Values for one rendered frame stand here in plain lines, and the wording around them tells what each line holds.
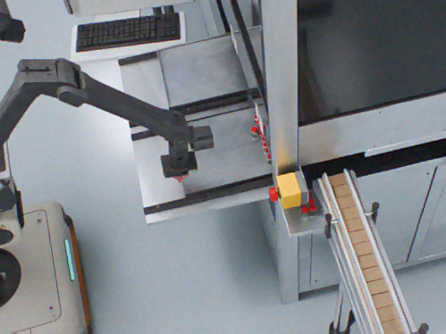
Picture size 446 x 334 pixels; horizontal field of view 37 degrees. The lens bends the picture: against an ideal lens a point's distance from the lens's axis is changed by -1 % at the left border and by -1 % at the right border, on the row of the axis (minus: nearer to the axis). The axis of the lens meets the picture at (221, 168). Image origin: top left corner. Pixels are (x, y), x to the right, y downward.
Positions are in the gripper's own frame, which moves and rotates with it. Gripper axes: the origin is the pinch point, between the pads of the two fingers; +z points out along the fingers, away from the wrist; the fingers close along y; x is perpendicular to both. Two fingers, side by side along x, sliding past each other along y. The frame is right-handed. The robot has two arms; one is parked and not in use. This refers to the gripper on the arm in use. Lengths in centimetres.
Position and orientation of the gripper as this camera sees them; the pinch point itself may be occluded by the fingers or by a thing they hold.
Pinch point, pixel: (179, 179)
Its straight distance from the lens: 201.6
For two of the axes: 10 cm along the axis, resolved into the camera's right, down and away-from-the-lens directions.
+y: 9.8, -1.5, 1.4
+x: -2.0, -8.0, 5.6
